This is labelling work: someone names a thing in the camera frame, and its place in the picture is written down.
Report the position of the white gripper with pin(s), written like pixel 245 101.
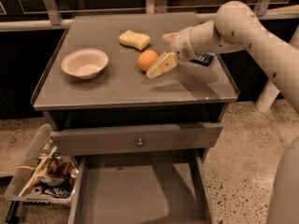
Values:
pixel 182 45

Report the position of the orange fruit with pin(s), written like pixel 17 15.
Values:
pixel 146 59

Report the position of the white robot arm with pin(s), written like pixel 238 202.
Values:
pixel 236 27

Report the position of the grey drawer cabinet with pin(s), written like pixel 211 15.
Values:
pixel 121 95

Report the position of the round metal drawer knob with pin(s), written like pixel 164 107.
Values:
pixel 140 142

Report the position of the grey top drawer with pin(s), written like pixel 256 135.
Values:
pixel 123 139

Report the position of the open grey middle drawer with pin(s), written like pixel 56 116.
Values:
pixel 136 189

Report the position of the blue snack packet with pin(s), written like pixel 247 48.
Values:
pixel 204 59

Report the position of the yellow sponge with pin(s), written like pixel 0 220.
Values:
pixel 134 40

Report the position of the white paper bowl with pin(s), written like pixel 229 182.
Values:
pixel 84 63

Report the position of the metal railing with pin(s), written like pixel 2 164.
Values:
pixel 31 15

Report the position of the snack bags in bin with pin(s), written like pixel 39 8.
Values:
pixel 53 174

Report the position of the clear plastic bin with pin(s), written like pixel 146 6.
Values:
pixel 18 180

